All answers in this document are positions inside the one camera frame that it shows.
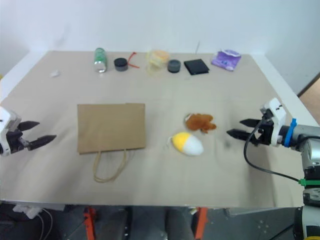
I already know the black round container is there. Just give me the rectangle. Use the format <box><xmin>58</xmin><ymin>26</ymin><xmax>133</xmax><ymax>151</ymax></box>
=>
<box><xmin>113</xmin><ymin>57</ymin><xmax>129</xmax><ymax>73</ymax></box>

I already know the black square pad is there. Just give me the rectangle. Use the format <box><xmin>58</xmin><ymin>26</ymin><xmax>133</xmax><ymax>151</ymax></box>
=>
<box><xmin>183</xmin><ymin>58</ymin><xmax>210</xmax><ymax>76</ymax></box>

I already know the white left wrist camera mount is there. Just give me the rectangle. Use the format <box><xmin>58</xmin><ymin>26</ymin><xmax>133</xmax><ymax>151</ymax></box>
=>
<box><xmin>0</xmin><ymin>106</ymin><xmax>22</xmax><ymax>157</ymax></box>

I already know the green drink can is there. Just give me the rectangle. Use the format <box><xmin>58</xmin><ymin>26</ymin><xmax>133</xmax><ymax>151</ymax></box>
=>
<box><xmin>93</xmin><ymin>47</ymin><xmax>108</xmax><ymax>74</ymax></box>

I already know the blue cable tie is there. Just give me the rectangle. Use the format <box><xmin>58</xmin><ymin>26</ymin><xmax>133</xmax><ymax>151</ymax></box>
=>
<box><xmin>283</xmin><ymin>117</ymin><xmax>299</xmax><ymax>147</ymax></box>

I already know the beige table cloth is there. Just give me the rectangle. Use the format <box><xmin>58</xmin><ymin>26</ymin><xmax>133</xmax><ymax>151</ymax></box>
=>
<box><xmin>0</xmin><ymin>50</ymin><xmax>306</xmax><ymax>209</ymax></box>

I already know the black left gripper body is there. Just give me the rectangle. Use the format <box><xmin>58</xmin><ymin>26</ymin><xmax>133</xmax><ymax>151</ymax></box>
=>
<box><xmin>5</xmin><ymin>127</ymin><xmax>31</xmax><ymax>154</ymax></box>

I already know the brown plush toy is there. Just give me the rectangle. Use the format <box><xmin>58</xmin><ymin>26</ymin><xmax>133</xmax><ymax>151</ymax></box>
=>
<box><xmin>184</xmin><ymin>112</ymin><xmax>217</xmax><ymax>134</ymax></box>

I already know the purple snack packet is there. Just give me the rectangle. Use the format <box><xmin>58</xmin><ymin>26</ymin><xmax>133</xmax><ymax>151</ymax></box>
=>
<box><xmin>210</xmin><ymin>48</ymin><xmax>242</xmax><ymax>72</ymax></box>

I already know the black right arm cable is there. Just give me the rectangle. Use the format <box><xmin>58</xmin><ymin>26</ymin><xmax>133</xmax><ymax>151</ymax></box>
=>
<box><xmin>243</xmin><ymin>119</ymin><xmax>302</xmax><ymax>183</ymax></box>

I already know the clear cup with yellow contents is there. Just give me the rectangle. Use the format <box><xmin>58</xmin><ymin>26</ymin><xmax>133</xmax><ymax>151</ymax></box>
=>
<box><xmin>145</xmin><ymin>49</ymin><xmax>170</xmax><ymax>77</ymax></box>

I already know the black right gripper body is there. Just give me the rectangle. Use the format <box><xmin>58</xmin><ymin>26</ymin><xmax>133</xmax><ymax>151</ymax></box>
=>
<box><xmin>250</xmin><ymin>120</ymin><xmax>274</xmax><ymax>148</ymax></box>

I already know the red cable tie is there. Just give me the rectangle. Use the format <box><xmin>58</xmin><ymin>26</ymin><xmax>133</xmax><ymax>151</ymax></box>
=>
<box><xmin>127</xmin><ymin>51</ymin><xmax>140</xmax><ymax>69</ymax></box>

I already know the orange table leg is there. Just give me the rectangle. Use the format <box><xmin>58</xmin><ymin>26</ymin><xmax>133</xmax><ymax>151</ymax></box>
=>
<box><xmin>194</xmin><ymin>206</ymin><xmax>209</xmax><ymax>240</ymax></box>
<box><xmin>83</xmin><ymin>205</ymin><xmax>97</xmax><ymax>240</ymax></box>

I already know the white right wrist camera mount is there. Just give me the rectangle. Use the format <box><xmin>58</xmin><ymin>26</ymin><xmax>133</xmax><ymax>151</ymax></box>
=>
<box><xmin>259</xmin><ymin>97</ymin><xmax>287</xmax><ymax>148</ymax></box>

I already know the white floor cable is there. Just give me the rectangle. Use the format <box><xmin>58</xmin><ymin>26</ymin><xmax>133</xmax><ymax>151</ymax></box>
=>
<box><xmin>37</xmin><ymin>207</ymin><xmax>55</xmax><ymax>240</ymax></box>

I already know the yellow white plush toy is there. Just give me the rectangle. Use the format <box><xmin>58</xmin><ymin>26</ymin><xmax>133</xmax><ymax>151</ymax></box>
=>
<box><xmin>164</xmin><ymin>131</ymin><xmax>204</xmax><ymax>157</ymax></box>

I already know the grey round container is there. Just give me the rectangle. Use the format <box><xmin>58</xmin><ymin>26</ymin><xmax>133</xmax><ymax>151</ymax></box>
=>
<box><xmin>167</xmin><ymin>59</ymin><xmax>181</xmax><ymax>74</ymax></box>

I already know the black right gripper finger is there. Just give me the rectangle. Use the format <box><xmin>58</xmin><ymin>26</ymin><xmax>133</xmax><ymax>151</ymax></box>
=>
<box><xmin>239</xmin><ymin>118</ymin><xmax>263</xmax><ymax>128</ymax></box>
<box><xmin>226</xmin><ymin>128</ymin><xmax>256</xmax><ymax>142</ymax></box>

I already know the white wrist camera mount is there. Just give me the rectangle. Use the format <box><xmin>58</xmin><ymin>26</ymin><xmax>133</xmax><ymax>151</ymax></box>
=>
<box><xmin>0</xmin><ymin>106</ymin><xmax>22</xmax><ymax>157</ymax></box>
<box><xmin>259</xmin><ymin>97</ymin><xmax>287</xmax><ymax>148</ymax></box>

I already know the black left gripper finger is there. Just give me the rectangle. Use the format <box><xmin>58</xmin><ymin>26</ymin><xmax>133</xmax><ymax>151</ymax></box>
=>
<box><xmin>26</xmin><ymin>134</ymin><xmax>58</xmax><ymax>152</ymax></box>
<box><xmin>19</xmin><ymin>120</ymin><xmax>41</xmax><ymax>131</ymax></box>

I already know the brown paper bag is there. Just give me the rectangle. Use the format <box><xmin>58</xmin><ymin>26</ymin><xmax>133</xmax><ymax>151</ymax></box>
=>
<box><xmin>76</xmin><ymin>102</ymin><xmax>147</xmax><ymax>183</ymax></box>

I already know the green cable tie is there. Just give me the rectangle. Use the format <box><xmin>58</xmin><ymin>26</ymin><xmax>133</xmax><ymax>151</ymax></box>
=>
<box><xmin>298</xmin><ymin>178</ymin><xmax>320</xmax><ymax>187</ymax></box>

